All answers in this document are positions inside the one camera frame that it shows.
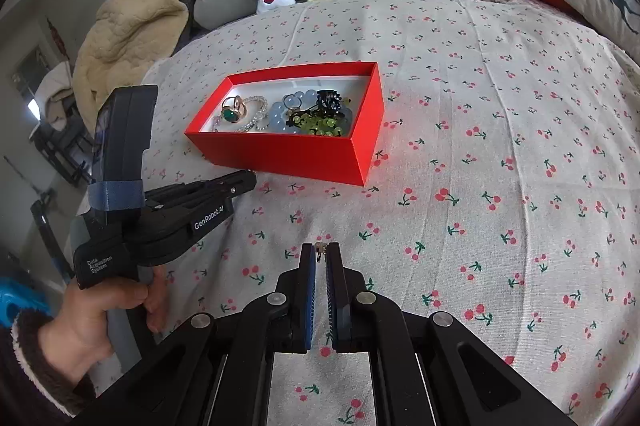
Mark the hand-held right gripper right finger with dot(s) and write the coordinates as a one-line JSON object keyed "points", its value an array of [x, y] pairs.
{"points": [[332, 301]]}

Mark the person's left hand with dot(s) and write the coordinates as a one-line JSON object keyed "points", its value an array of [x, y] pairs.
{"points": [[90, 326]]}

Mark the beige quilted blanket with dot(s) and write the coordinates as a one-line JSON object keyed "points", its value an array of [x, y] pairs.
{"points": [[135, 21]]}

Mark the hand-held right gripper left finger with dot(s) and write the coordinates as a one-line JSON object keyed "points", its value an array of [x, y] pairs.
{"points": [[310, 301]]}

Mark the person's left forearm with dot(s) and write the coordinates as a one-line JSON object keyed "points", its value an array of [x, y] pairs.
{"points": [[35, 371]]}

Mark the blue plastic object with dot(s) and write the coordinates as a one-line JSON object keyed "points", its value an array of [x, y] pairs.
{"points": [[20, 301]]}

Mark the red jewelry box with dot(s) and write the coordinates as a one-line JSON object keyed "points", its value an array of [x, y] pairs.
{"points": [[300, 156]]}

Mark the cherry print bedsheet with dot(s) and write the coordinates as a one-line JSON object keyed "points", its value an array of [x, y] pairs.
{"points": [[500, 156]]}

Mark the white deer print pillow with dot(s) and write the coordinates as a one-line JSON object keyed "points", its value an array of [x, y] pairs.
{"points": [[610, 6]]}

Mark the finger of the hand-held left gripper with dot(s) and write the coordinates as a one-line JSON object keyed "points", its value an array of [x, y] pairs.
{"points": [[210, 191]]}

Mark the small gold earring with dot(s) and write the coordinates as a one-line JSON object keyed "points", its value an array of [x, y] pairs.
{"points": [[320, 250]]}

